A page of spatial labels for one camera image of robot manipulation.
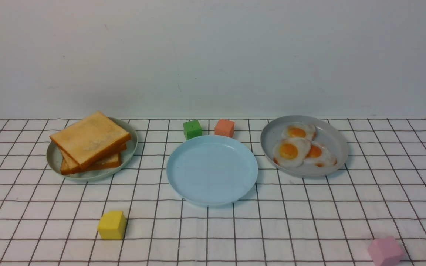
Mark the yellow cube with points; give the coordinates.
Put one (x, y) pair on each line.
(112, 225)

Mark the light green plate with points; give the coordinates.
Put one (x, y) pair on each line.
(54, 158)

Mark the checkered white tablecloth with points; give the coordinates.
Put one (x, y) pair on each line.
(46, 220)

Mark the green cube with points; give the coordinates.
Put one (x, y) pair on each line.
(192, 129)

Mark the grey plate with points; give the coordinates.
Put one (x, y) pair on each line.
(326, 134)

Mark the orange cube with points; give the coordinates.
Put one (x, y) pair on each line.
(225, 128)

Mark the light blue plate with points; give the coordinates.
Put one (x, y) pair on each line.
(212, 170)

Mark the fried egg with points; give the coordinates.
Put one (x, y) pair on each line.
(320, 155)
(301, 130)
(291, 152)

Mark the pink cube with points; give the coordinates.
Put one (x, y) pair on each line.
(385, 252)

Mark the toast slice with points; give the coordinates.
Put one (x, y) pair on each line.
(73, 164)
(112, 161)
(91, 139)

